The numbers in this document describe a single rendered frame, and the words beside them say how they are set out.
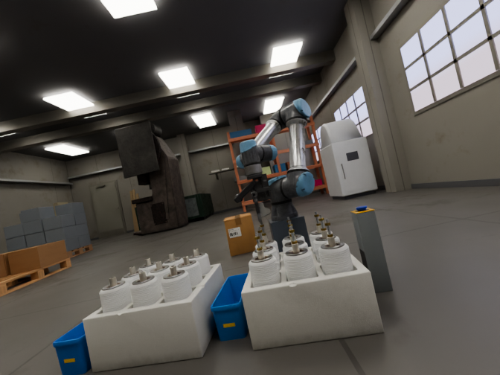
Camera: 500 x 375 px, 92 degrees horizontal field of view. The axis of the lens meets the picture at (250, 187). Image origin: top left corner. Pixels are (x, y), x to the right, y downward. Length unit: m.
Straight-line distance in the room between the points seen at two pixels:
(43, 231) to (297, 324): 5.72
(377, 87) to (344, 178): 1.59
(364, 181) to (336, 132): 1.05
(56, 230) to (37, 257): 2.07
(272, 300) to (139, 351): 0.47
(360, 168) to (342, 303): 4.10
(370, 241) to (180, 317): 0.73
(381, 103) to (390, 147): 0.75
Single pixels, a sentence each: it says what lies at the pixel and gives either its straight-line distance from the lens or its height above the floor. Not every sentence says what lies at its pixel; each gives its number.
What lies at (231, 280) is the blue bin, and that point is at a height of 0.10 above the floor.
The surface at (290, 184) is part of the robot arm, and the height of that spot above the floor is 0.47.
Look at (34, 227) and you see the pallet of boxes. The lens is 6.27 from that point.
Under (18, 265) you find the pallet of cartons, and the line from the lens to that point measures 4.15.
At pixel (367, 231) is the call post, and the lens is 1.04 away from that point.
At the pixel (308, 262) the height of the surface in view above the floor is 0.22.
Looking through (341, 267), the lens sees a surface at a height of 0.19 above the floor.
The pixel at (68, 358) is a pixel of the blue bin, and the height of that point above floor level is 0.06.
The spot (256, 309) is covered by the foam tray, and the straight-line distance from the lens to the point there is 0.82.
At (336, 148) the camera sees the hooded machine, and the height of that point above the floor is 0.95.
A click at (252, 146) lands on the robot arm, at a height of 0.67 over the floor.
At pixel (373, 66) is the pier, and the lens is 4.84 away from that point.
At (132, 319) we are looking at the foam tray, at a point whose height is 0.15.
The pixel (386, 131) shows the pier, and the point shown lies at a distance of 4.58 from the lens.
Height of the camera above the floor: 0.47
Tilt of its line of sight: 2 degrees up
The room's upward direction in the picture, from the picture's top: 12 degrees counter-clockwise
